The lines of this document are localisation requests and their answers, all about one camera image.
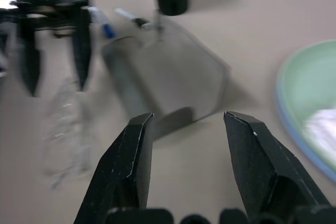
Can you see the blue marker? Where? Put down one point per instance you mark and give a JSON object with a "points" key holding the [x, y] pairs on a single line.
{"points": [[105, 26]]}

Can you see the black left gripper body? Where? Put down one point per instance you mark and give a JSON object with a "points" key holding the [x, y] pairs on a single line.
{"points": [[52, 11]]}

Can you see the black marker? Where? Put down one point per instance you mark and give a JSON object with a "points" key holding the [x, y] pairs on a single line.
{"points": [[131, 18]]}

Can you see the green plate with blue rim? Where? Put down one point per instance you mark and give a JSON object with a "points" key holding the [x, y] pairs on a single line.
{"points": [[304, 85]]}

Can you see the clear plastic bag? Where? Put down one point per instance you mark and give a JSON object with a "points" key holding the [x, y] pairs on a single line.
{"points": [[68, 134]]}

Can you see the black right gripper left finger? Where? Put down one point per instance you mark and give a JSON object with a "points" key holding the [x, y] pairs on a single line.
{"points": [[123, 171]]}

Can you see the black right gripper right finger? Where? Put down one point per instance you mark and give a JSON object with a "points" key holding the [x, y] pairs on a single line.
{"points": [[257, 161]]}

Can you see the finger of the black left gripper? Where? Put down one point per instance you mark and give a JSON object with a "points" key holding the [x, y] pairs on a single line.
{"points": [[82, 56], [29, 61]]}

